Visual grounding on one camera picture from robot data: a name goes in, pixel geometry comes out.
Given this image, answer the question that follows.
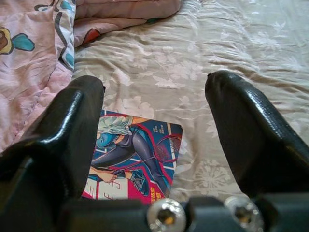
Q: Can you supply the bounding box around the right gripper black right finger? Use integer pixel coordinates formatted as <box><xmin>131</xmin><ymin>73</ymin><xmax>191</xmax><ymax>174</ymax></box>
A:
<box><xmin>204</xmin><ymin>70</ymin><xmax>309</xmax><ymax>199</ymax></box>

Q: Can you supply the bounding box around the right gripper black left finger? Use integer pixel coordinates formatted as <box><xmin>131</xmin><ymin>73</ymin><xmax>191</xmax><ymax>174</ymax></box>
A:
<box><xmin>0</xmin><ymin>75</ymin><xmax>106</xmax><ymax>232</ymax></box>

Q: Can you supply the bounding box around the pink cartoon print blanket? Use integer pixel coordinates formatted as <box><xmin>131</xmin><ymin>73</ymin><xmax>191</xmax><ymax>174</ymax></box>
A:
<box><xmin>0</xmin><ymin>0</ymin><xmax>182</xmax><ymax>153</ymax></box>

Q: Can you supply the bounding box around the colourful badminton comic book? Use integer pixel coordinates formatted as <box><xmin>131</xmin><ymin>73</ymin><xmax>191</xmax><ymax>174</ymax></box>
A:
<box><xmin>81</xmin><ymin>110</ymin><xmax>184</xmax><ymax>205</ymax></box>

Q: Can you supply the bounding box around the beige floral bed sheet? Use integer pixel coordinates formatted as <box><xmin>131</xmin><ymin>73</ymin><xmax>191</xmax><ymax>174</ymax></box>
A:
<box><xmin>71</xmin><ymin>0</ymin><xmax>309</xmax><ymax>202</ymax></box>

